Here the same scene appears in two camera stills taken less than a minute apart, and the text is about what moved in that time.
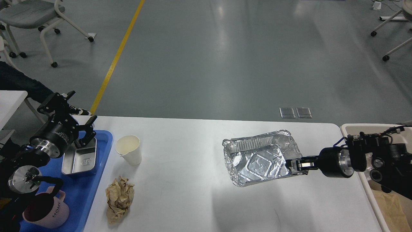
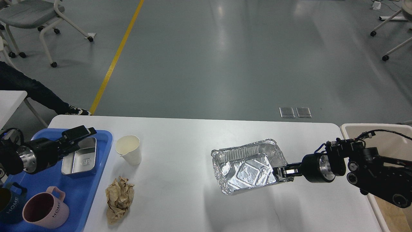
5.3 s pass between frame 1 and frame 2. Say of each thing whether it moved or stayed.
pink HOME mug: stayed
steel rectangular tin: stayed
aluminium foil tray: moved
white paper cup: stayed
